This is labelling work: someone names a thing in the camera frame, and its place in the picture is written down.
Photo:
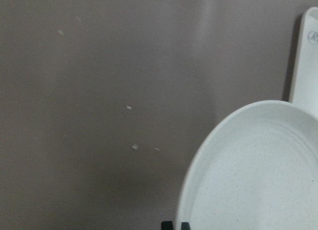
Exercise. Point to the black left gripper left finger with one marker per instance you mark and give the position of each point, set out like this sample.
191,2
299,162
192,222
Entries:
166,225

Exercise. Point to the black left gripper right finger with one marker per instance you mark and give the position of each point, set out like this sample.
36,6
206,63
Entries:
185,226

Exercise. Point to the round white plate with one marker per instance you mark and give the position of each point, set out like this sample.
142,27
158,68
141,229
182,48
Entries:
257,170

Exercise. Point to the beige rectangular tray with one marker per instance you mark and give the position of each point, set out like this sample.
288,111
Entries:
304,86

